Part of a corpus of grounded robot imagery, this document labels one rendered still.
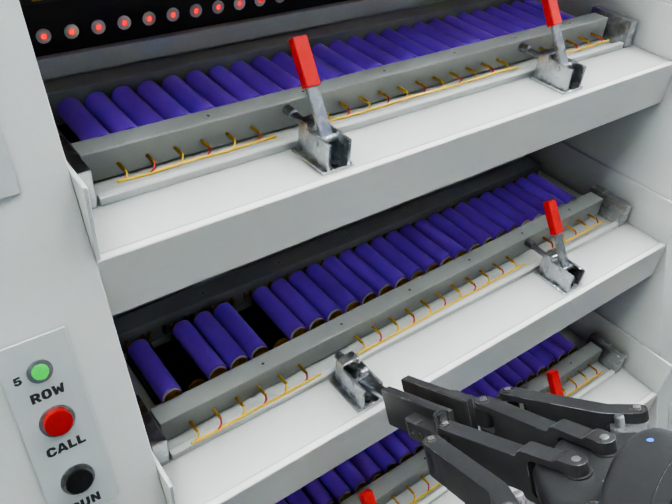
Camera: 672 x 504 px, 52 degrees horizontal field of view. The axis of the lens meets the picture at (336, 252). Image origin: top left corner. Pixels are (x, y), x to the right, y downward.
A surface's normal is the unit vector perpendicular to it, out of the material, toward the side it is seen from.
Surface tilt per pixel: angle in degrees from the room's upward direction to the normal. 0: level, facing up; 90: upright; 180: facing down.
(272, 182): 20
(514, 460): 89
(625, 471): 37
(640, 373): 90
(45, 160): 90
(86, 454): 90
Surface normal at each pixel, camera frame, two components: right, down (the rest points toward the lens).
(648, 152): -0.80, 0.33
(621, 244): 0.07, -0.78
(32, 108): 0.59, 0.24
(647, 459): -0.45, -0.81
